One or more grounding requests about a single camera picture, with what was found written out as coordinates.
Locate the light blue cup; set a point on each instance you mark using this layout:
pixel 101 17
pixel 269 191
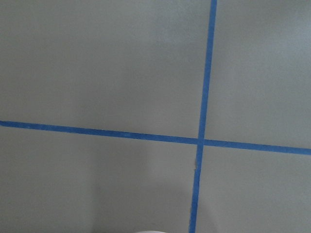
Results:
pixel 149 231

